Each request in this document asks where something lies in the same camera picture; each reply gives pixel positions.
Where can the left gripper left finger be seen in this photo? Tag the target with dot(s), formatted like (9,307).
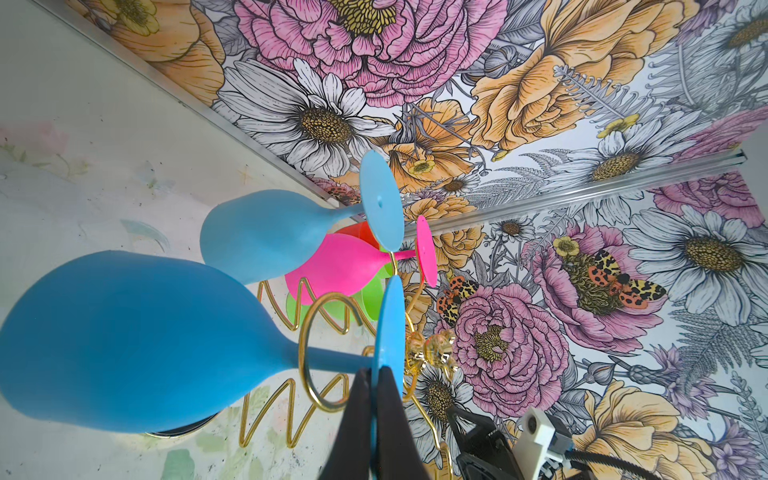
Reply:
(350,455)

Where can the red wine glass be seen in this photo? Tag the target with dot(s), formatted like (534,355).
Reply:
(361,231)

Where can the green wine glass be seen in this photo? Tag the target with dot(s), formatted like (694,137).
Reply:
(369,299)

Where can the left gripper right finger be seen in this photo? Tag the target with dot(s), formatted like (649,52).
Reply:
(396,455)

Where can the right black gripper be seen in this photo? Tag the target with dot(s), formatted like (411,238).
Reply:
(484,452)

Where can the pink wine glass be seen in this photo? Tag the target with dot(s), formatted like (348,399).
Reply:
(346,264)

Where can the back light blue wine glass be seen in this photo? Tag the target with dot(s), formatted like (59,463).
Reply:
(269,233)

